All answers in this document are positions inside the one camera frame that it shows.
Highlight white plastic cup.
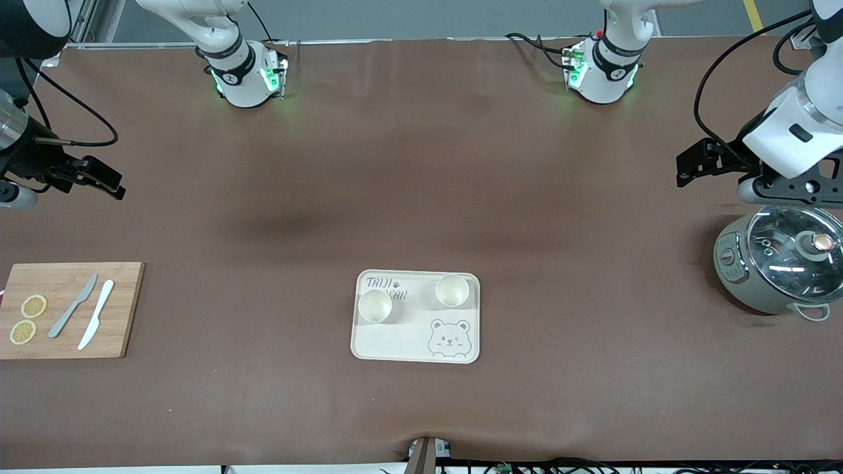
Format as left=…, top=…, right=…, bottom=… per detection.
left=435, top=275, right=470, bottom=309

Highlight white paper cup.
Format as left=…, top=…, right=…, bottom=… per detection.
left=358, top=290, right=393, bottom=325

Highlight cream tray with bear print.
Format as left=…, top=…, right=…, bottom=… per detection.
left=350, top=269, right=481, bottom=365

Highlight glass pot lid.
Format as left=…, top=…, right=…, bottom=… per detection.
left=746, top=205, right=843, bottom=290

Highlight grey electric cooking pot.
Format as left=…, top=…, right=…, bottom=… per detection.
left=713, top=205, right=843, bottom=322

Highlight grey plastic knife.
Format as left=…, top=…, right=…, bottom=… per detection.
left=48, top=273, right=98, bottom=339

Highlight white plastic knife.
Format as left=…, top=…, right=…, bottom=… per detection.
left=78, top=280, right=115, bottom=351

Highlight bamboo cutting board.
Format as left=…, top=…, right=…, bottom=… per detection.
left=0, top=262, right=146, bottom=360

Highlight brown table mat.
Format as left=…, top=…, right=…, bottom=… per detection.
left=0, top=36, right=843, bottom=469

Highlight grey metal clamp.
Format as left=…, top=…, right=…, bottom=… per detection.
left=407, top=436, right=452, bottom=474

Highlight aluminium frame profile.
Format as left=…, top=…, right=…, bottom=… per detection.
left=68, top=0, right=127, bottom=47
left=789, top=20, right=824, bottom=51

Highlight black left base cable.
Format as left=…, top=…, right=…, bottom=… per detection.
left=504, top=31, right=575, bottom=70

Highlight black base cable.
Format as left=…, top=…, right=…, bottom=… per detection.
left=504, top=31, right=575, bottom=70
left=246, top=0, right=277, bottom=45

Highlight black right base cable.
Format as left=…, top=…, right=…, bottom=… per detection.
left=246, top=0, right=277, bottom=45

